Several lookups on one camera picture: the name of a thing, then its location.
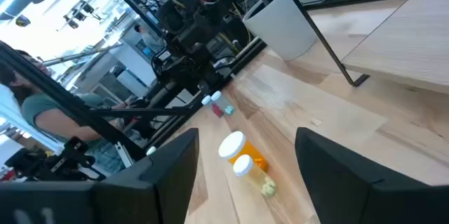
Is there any black equipment mount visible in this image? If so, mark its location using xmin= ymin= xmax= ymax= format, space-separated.
xmin=5 ymin=136 xmax=106 ymax=183

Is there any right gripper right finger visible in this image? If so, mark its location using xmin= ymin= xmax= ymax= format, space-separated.
xmin=294 ymin=127 xmax=449 ymax=224

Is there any small yellow-green pill bottle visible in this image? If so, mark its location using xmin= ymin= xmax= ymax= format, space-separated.
xmin=232 ymin=154 xmax=277 ymax=199

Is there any person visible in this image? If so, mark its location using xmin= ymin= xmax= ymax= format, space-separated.
xmin=0 ymin=48 xmax=148 ymax=178
xmin=133 ymin=22 xmax=166 ymax=55

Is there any wooden shelf with black frame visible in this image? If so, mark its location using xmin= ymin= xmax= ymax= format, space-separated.
xmin=282 ymin=0 xmax=449 ymax=95

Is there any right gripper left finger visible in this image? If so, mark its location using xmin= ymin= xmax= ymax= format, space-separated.
xmin=0 ymin=128 xmax=200 ymax=224

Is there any large orange pill bottle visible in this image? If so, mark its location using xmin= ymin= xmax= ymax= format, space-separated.
xmin=217 ymin=131 xmax=270 ymax=175

